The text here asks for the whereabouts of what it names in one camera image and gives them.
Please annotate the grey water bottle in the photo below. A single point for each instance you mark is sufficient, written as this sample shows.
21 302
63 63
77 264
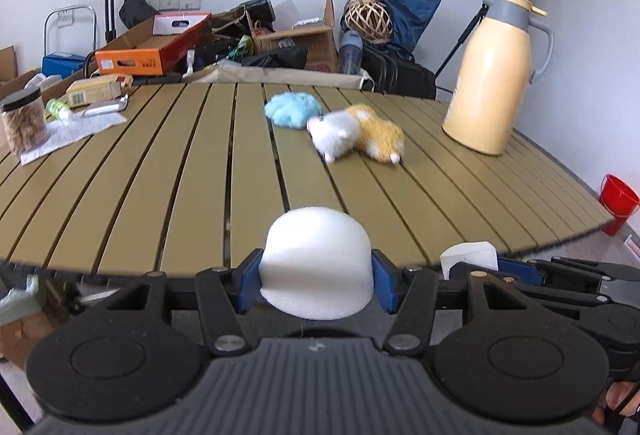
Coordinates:
351 52

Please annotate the orange flat box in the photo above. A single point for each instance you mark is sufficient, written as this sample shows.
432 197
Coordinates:
130 61

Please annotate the yellow thermos jug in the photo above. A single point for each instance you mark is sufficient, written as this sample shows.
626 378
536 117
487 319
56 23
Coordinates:
490 80

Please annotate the dark blue bag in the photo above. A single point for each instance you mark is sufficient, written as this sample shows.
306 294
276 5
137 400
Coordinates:
415 15

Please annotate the red bucket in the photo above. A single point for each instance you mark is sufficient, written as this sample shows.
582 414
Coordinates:
620 200

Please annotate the white metal hand cart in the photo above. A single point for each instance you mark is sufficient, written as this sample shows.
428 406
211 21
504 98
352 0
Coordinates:
70 6

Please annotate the white and yellow plush toy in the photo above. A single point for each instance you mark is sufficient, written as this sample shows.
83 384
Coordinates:
370 130

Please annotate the dark cloth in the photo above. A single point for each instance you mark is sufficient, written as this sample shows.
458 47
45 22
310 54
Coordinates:
275 57

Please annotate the black tripod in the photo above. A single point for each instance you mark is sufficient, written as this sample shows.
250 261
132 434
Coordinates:
459 41

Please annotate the blue box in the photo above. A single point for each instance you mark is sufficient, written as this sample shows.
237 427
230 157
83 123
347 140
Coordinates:
60 64

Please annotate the clear jar of snacks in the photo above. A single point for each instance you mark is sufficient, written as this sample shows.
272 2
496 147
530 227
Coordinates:
25 125

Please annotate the green plastic liner bag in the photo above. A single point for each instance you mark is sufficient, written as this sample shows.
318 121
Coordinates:
20 305

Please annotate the silver pouch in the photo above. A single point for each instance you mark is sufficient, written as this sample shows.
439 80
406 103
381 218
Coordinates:
105 107

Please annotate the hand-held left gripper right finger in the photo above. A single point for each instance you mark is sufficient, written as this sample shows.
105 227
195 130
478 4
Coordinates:
386 285

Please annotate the plain cardboard box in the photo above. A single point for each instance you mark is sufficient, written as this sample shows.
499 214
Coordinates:
12 87

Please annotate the white foam dome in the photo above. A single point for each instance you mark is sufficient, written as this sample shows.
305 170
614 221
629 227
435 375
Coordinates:
315 260

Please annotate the woven rattan ball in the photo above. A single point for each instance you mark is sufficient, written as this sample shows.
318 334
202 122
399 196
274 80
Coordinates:
367 17

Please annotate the large open cardboard box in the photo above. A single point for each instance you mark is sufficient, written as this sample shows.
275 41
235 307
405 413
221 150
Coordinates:
6 65

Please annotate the green tube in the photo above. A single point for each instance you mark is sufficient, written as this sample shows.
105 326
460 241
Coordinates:
57 109

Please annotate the cardboard box with liner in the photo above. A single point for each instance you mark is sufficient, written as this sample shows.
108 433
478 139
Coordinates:
25 340

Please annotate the black soft bag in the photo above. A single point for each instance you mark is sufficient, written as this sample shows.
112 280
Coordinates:
135 12

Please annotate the small tan cardboard box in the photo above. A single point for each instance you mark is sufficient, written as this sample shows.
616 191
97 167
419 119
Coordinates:
95 90

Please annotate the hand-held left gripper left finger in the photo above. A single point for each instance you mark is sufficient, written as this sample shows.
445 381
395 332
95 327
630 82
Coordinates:
250 285

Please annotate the blue plush toy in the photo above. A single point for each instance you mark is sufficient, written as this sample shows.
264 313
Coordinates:
290 110

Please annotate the black pouch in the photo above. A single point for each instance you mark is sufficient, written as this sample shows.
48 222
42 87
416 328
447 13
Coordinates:
260 10

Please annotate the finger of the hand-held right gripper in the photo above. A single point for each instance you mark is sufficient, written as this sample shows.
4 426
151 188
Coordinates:
520 272
570 266

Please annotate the white paper piece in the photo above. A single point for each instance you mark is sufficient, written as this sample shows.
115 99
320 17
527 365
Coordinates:
472 255

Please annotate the open brown cardboard box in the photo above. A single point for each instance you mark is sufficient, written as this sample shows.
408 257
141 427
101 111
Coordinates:
300 42

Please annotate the olive slatted folding table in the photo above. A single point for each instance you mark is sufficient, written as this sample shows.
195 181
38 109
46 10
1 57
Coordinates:
175 195

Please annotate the person's right hand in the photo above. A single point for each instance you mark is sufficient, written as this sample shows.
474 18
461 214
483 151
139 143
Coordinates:
620 397

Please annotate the white paper towel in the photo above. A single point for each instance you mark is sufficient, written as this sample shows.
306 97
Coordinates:
70 132

